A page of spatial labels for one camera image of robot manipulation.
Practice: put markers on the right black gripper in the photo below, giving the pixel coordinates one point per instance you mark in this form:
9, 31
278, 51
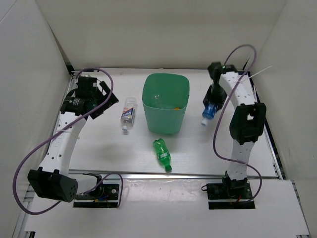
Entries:
208, 99

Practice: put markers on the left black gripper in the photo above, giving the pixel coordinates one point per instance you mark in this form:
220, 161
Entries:
112, 100

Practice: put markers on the clear bottle blue white label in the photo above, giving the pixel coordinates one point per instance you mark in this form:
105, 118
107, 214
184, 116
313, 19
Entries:
128, 114

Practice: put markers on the green plastic bottle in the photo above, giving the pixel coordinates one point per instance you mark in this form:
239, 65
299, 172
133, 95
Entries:
162, 154

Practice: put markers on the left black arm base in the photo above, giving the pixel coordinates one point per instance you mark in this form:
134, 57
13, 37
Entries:
97, 191

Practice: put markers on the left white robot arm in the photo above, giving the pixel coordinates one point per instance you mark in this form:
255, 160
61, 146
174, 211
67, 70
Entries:
51, 179

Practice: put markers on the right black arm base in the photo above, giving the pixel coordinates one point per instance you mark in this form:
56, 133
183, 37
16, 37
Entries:
229, 194

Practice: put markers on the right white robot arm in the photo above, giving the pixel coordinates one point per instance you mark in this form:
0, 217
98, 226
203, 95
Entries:
247, 123

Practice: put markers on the green plastic bin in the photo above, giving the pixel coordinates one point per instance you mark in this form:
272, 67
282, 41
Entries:
174, 90

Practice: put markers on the blue label sticker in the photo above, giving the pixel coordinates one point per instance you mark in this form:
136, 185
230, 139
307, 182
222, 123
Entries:
91, 70

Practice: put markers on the aluminium table rail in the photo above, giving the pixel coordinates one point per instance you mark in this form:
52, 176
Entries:
148, 175

